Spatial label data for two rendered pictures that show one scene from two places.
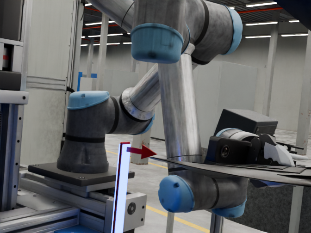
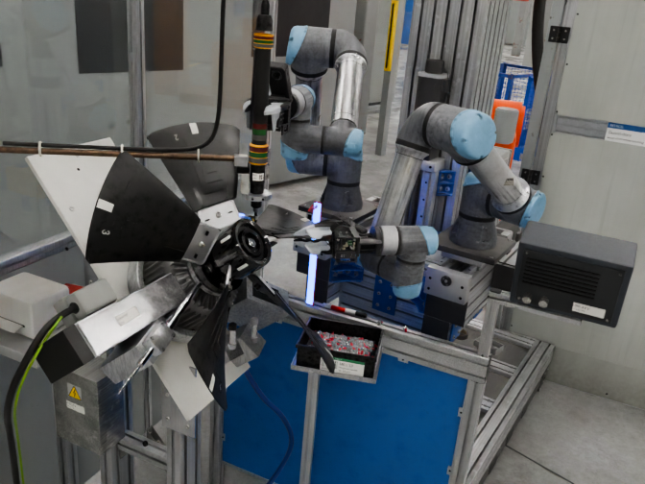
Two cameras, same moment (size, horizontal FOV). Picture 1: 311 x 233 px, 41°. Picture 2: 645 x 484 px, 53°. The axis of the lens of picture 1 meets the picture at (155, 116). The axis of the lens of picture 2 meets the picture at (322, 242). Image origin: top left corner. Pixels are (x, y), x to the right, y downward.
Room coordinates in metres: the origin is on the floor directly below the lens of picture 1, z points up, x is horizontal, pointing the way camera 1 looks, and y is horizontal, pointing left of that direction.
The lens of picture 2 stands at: (0.55, -1.72, 1.77)
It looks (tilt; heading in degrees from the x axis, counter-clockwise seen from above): 22 degrees down; 85
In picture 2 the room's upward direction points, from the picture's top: 5 degrees clockwise
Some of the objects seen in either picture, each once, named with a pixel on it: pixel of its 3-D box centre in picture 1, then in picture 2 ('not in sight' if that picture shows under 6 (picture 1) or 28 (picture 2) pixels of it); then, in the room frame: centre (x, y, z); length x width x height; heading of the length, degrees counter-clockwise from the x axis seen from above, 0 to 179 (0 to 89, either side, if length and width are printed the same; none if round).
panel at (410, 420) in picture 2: not in sight; (329, 424); (0.79, 0.01, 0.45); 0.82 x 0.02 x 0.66; 151
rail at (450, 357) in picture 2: not in sight; (340, 324); (0.79, 0.01, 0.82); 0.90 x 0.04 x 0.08; 151
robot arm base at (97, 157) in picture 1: (83, 151); (475, 226); (1.22, 0.20, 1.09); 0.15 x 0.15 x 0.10
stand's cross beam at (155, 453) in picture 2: not in sight; (149, 450); (0.27, -0.27, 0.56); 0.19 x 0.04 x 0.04; 151
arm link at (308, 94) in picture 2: not in sight; (297, 101); (0.62, 0.01, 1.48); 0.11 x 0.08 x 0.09; 70
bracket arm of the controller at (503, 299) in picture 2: not in sight; (534, 305); (1.25, -0.25, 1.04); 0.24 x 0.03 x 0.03; 151
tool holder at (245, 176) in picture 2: not in sight; (252, 177); (0.51, -0.26, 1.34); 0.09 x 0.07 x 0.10; 6
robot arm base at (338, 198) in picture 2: not in sight; (342, 192); (0.81, 0.49, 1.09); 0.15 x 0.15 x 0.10
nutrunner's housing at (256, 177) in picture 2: not in sight; (260, 109); (0.52, -0.26, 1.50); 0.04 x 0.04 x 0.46
